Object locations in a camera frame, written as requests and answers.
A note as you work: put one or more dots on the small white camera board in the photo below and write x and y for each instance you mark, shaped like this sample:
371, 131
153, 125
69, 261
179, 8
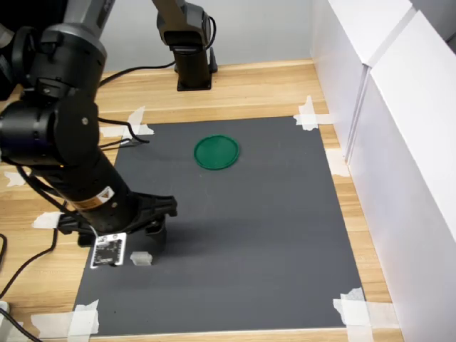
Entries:
108, 251

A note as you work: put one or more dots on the dark grey mat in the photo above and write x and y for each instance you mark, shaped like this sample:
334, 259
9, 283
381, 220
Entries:
231, 231

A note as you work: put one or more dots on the white partition panel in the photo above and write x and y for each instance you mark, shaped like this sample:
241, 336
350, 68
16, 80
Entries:
342, 53
409, 160

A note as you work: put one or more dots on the small white plastic terminal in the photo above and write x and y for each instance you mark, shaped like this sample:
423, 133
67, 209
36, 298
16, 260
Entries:
142, 258

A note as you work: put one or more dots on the white tape piece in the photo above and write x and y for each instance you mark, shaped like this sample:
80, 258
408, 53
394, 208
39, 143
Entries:
307, 117
83, 320
360, 313
139, 126
44, 220
336, 163
12, 179

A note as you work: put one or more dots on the round green lid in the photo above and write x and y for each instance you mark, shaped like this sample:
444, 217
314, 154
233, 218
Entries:
217, 152

